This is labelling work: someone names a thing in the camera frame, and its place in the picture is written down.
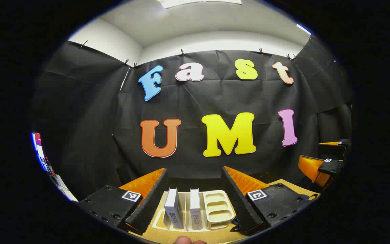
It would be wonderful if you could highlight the white board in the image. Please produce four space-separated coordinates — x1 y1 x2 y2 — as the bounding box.
48 169 79 203

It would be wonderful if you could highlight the large ceiling light panel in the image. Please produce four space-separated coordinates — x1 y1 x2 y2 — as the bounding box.
157 0 243 9

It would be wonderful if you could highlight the small ceiling light panel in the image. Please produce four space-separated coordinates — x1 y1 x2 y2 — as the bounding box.
296 23 312 36

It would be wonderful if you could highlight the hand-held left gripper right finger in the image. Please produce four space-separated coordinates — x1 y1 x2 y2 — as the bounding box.
220 165 310 236

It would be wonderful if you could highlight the lit computer screen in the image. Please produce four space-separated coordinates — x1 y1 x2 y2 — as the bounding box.
31 132 51 173

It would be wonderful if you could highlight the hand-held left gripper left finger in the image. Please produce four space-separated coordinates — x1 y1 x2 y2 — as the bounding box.
78 167 169 236

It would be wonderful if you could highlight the grey patterned cover book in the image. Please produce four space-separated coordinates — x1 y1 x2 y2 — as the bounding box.
189 188 202 231

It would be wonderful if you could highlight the white plastic bookshelf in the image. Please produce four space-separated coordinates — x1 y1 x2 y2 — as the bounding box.
153 189 236 232

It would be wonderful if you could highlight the blue edged white book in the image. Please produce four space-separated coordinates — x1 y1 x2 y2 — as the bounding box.
164 187 184 229

